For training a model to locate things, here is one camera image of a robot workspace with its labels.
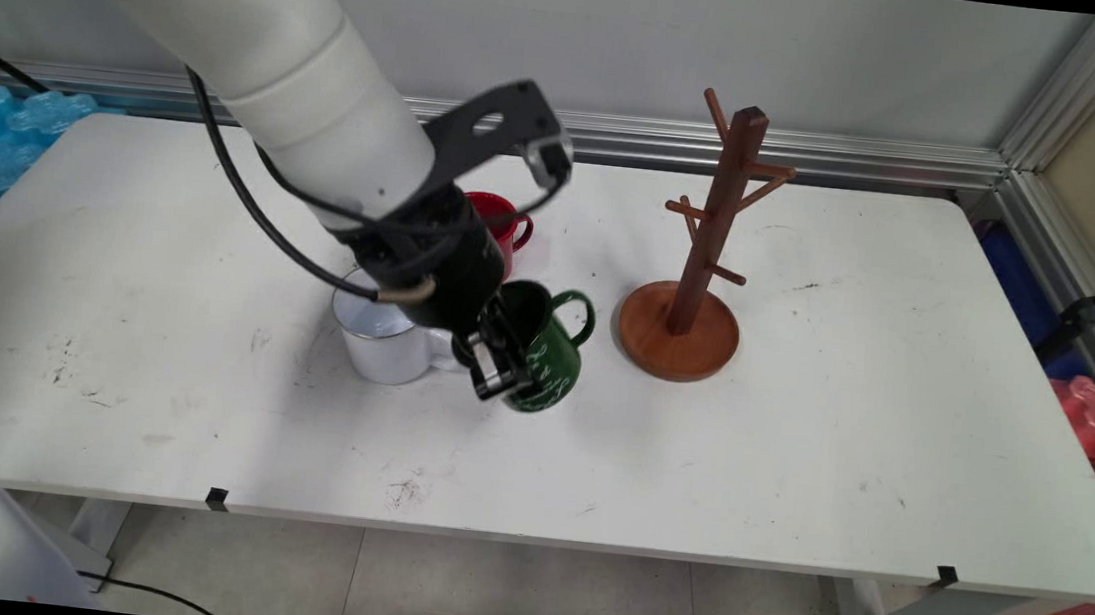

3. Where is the wooden mug tree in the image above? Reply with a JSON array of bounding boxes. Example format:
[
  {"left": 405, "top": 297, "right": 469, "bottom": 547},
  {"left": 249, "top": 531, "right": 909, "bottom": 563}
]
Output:
[{"left": 613, "top": 81, "right": 805, "bottom": 392}]

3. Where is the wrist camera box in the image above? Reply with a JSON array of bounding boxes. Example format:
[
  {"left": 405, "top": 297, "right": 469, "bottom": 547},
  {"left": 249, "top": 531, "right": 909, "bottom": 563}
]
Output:
[{"left": 522, "top": 130, "right": 577, "bottom": 192}]

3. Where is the white enamel mug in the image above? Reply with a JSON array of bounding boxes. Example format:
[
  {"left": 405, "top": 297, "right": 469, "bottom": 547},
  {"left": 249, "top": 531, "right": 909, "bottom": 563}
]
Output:
[{"left": 324, "top": 265, "right": 476, "bottom": 393}]

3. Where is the aluminium profile rail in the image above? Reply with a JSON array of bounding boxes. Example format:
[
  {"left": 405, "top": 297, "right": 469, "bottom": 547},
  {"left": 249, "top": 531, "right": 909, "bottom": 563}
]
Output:
[
  {"left": 971, "top": 170, "right": 1095, "bottom": 462},
  {"left": 0, "top": 54, "right": 1011, "bottom": 204}
]

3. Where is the green enamel mug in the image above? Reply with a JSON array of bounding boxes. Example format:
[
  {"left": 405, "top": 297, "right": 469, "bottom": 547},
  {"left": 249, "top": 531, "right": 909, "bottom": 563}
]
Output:
[{"left": 485, "top": 278, "right": 601, "bottom": 420}]

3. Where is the aluminium profile post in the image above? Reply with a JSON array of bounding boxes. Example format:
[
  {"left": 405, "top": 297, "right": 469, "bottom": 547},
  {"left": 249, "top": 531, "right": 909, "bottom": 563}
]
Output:
[{"left": 998, "top": 6, "right": 1095, "bottom": 180}]

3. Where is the black camera bracket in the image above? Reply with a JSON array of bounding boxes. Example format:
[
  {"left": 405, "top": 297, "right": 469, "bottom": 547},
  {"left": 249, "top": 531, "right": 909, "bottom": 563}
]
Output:
[{"left": 416, "top": 70, "right": 570, "bottom": 194}]

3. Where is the blue box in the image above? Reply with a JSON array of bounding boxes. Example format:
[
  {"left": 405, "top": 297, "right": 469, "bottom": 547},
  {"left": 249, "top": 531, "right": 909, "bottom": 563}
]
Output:
[{"left": 965, "top": 221, "right": 1095, "bottom": 386}]

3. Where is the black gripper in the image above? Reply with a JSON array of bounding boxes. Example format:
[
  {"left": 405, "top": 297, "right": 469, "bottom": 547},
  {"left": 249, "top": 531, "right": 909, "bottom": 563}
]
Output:
[{"left": 339, "top": 174, "right": 556, "bottom": 408}]

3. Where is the red enamel mug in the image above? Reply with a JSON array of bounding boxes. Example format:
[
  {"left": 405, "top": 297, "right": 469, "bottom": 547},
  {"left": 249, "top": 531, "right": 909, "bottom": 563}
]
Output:
[{"left": 455, "top": 189, "right": 538, "bottom": 287}]

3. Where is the black floor cable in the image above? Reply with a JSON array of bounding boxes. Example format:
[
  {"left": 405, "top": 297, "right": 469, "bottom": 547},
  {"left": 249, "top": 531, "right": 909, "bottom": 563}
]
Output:
[{"left": 73, "top": 571, "right": 230, "bottom": 615}]

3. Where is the thin black cable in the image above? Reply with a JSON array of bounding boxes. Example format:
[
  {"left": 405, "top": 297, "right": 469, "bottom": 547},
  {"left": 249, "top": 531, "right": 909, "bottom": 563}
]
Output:
[{"left": 0, "top": 37, "right": 57, "bottom": 95}]

